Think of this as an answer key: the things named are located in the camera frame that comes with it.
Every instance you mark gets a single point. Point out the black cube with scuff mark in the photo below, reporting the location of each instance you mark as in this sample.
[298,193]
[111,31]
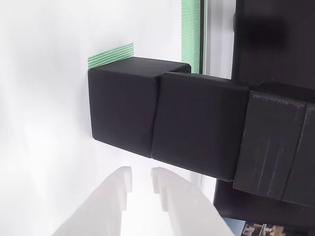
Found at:
[120,110]

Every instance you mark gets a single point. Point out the green striped square marker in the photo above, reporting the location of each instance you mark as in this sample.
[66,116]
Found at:
[110,55]

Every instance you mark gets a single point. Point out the green striped edge strip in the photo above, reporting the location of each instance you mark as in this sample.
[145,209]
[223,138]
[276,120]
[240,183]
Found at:
[190,32]

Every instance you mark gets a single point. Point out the large black panel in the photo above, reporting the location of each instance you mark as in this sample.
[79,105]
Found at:
[270,49]

